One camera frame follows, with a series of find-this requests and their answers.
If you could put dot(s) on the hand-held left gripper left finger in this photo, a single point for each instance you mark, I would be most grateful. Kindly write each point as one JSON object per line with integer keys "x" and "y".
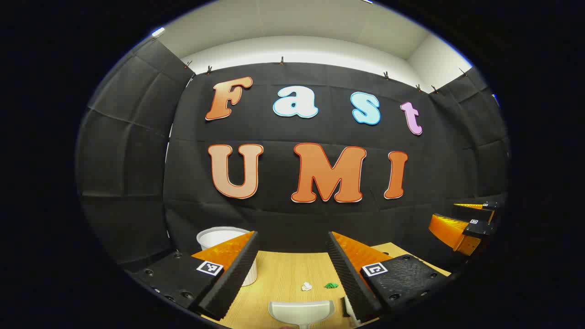
{"x": 231, "y": 278}

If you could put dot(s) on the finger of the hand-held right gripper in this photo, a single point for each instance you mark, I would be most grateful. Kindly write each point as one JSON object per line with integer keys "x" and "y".
{"x": 450, "y": 230}
{"x": 473, "y": 211}

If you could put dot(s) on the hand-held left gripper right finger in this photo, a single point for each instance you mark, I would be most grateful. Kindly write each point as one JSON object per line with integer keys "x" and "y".
{"x": 349, "y": 278}

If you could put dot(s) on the green paper ball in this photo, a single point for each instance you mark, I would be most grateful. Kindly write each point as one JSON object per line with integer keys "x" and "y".
{"x": 331, "y": 285}

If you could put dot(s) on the white ribbed garbage bin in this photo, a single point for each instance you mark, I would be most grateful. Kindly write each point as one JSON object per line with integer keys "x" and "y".
{"x": 217, "y": 237}

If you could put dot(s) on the white paper ball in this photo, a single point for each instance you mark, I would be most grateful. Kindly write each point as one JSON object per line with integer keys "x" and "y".
{"x": 306, "y": 286}

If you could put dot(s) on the grey plastic dustpan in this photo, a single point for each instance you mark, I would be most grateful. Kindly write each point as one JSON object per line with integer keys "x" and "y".
{"x": 299, "y": 311}

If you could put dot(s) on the wooden desktop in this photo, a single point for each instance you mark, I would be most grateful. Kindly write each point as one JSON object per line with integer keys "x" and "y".
{"x": 283, "y": 274}

